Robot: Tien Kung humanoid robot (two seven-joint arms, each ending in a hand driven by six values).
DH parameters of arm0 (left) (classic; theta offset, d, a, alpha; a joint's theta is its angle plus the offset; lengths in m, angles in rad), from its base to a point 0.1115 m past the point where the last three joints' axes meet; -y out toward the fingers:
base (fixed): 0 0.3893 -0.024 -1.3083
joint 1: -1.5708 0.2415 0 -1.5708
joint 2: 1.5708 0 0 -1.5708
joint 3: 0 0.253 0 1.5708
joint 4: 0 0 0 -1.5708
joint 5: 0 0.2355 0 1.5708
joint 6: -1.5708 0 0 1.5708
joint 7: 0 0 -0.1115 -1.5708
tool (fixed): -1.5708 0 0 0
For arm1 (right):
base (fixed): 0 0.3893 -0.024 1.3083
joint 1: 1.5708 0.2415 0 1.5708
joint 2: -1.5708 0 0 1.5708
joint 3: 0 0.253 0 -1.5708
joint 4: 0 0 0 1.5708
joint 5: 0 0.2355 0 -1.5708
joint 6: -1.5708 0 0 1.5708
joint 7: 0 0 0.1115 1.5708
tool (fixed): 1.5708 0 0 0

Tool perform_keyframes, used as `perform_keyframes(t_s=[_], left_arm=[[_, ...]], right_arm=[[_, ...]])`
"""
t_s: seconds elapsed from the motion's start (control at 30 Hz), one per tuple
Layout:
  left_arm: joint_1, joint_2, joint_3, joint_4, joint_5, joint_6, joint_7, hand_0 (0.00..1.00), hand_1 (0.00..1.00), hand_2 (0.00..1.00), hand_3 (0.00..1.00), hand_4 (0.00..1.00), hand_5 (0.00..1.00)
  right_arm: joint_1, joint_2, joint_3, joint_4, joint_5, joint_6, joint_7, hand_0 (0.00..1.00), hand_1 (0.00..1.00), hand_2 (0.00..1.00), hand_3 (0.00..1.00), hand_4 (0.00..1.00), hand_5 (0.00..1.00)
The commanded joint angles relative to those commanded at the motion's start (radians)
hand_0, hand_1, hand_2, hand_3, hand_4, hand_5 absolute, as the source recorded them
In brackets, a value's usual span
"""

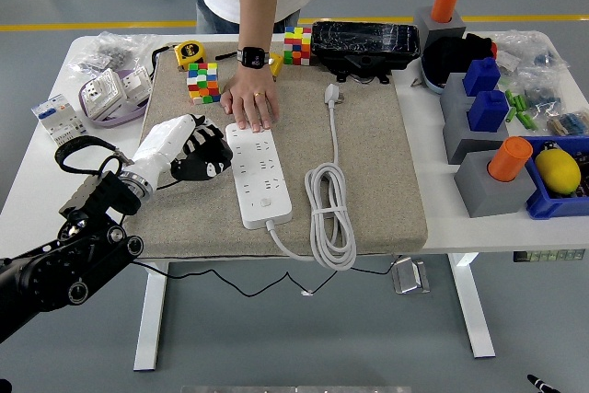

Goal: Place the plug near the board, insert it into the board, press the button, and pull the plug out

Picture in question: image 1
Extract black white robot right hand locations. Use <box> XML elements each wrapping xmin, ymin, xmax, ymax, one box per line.
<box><xmin>527</xmin><ymin>374</ymin><xmax>560</xmax><ymax>393</ymax></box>

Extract person's left hand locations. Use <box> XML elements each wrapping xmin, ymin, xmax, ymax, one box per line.
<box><xmin>219</xmin><ymin>65</ymin><xmax>281</xmax><ymax>132</ymax></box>

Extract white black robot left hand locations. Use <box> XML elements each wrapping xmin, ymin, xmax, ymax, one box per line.
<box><xmin>131</xmin><ymin>112</ymin><xmax>235</xmax><ymax>192</ymax></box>

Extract white power strip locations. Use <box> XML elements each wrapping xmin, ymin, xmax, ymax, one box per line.
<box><xmin>225</xmin><ymin>121</ymin><xmax>295</xmax><ymax>231</ymax></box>

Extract thin black adapter cord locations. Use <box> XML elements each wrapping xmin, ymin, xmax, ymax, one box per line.
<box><xmin>131</xmin><ymin>254</ymin><xmax>409</xmax><ymax>297</ymax></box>

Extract black wrist watch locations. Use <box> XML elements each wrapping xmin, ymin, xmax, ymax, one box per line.
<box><xmin>237</xmin><ymin>46</ymin><xmax>271</xmax><ymax>71</ymax></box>

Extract yellow tape measure chrome clip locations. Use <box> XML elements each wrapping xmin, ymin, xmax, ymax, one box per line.
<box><xmin>214</xmin><ymin>51</ymin><xmax>284</xmax><ymax>82</ymax></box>

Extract tall colourful puzzle cube stack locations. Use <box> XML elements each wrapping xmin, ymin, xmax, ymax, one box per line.
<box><xmin>186</xmin><ymin>62</ymin><xmax>223</xmax><ymax>106</ymax></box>

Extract yellow tape measure black label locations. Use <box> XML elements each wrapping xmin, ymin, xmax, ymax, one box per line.
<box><xmin>149</xmin><ymin>40</ymin><xmax>207</xmax><ymax>76</ymax></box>

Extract white table leg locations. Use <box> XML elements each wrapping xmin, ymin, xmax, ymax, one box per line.
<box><xmin>133</xmin><ymin>261</ymin><xmax>170</xmax><ymax>372</ymax></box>
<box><xmin>448</xmin><ymin>252</ymin><xmax>497</xmax><ymax>360</ymax></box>

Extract clear bag with grey parts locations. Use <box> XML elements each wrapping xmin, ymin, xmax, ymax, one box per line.
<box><xmin>67</xmin><ymin>30</ymin><xmax>160</xmax><ymax>79</ymax></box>

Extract white circuit breaker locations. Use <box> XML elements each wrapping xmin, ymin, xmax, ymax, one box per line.
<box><xmin>30</xmin><ymin>93</ymin><xmax>89</xmax><ymax>148</ymax></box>

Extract black device in plastic wrap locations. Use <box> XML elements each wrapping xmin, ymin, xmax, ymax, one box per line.
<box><xmin>310</xmin><ymin>20</ymin><xmax>422</xmax><ymax>86</ymax></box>

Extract grey-brown mat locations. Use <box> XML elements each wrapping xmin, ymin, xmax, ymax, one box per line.
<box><xmin>118</xmin><ymin>40</ymin><xmax>429</xmax><ymax>261</ymax></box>

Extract table control panel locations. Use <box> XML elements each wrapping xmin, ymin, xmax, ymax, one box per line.
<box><xmin>513</xmin><ymin>249</ymin><xmax>586</xmax><ymax>264</ymax></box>

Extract silver metal pedal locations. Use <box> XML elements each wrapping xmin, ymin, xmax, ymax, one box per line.
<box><xmin>389</xmin><ymin>259</ymin><xmax>432</xmax><ymax>295</ymax></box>

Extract blue plastic bin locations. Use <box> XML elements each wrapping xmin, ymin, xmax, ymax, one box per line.
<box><xmin>518</xmin><ymin>135</ymin><xmax>589</xmax><ymax>222</ymax></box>

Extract light blue dish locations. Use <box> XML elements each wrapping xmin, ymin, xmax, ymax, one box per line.
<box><xmin>421</xmin><ymin>54</ymin><xmax>446</xmax><ymax>96</ymax></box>

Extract grey block with hole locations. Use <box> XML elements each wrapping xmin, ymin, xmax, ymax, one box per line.
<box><xmin>440</xmin><ymin>72</ymin><xmax>475</xmax><ymax>111</ymax></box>
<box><xmin>454</xmin><ymin>151</ymin><xmax>538</xmax><ymax>219</ymax></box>
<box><xmin>442</xmin><ymin>98</ymin><xmax>521</xmax><ymax>166</ymax></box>
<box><xmin>412</xmin><ymin>6</ymin><xmax>467</xmax><ymax>52</ymax></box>

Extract black cloth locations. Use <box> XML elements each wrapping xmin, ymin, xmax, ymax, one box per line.
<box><xmin>422</xmin><ymin>32</ymin><xmax>496</xmax><ymax>86</ymax></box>

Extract yellow lemon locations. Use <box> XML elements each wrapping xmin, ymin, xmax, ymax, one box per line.
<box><xmin>534</xmin><ymin>148</ymin><xmax>582</xmax><ymax>195</ymax></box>

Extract orange cylinder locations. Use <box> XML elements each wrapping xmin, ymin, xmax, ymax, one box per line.
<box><xmin>487</xmin><ymin>136</ymin><xmax>534</xmax><ymax>182</ymax></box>
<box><xmin>430</xmin><ymin>0</ymin><xmax>460</xmax><ymax>24</ymax></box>

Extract blue plastic block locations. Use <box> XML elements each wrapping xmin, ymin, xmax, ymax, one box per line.
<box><xmin>467</xmin><ymin>89</ymin><xmax>511</xmax><ymax>133</ymax></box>
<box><xmin>462</xmin><ymin>57</ymin><xmax>502</xmax><ymax>98</ymax></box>

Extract clear bag with resistors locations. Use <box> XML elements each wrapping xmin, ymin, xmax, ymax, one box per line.
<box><xmin>546</xmin><ymin>109</ymin><xmax>589</xmax><ymax>138</ymax></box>

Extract clear bag with white parts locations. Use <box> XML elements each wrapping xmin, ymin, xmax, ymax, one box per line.
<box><xmin>491</xmin><ymin>29</ymin><xmax>574</xmax><ymax>90</ymax></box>

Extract clear bag with blue parts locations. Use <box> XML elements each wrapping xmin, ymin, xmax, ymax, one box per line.
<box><xmin>522</xmin><ymin>75</ymin><xmax>565</xmax><ymax>113</ymax></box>

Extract purple strap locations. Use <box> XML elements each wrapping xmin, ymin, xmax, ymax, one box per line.
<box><xmin>77</xmin><ymin>68</ymin><xmax>153</xmax><ymax>130</ymax></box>

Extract white wall socket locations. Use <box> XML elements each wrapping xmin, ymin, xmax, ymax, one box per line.
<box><xmin>118</xmin><ymin>65</ymin><xmax>153</xmax><ymax>107</ymax></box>
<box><xmin>85</xmin><ymin>68</ymin><xmax>128</xmax><ymax>118</ymax></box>

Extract white power strip cable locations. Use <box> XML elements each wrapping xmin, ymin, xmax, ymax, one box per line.
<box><xmin>264</xmin><ymin>83</ymin><xmax>358</xmax><ymax>272</ymax></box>

